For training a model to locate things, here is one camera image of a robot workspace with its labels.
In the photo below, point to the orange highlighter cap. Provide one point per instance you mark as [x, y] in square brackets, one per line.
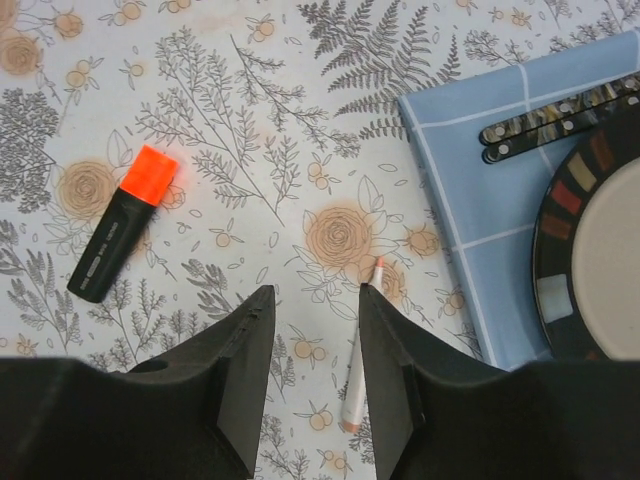
[149, 176]

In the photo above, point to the patterned handle fork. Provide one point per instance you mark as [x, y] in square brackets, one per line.
[612, 90]

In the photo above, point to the floral tablecloth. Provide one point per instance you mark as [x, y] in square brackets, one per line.
[294, 171]

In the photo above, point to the dark rimmed cream plate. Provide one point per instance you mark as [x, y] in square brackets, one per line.
[585, 259]

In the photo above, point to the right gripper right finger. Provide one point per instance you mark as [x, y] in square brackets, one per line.
[437, 413]

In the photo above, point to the patterned handle knife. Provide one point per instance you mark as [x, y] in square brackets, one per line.
[573, 123]

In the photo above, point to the black orange highlighter body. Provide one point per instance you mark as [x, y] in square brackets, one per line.
[112, 242]

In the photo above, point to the pink tip white pen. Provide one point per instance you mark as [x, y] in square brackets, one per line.
[353, 407]

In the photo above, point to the blue checked placemat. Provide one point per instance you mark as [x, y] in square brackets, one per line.
[487, 212]

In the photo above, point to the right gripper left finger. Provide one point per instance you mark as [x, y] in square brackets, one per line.
[192, 412]

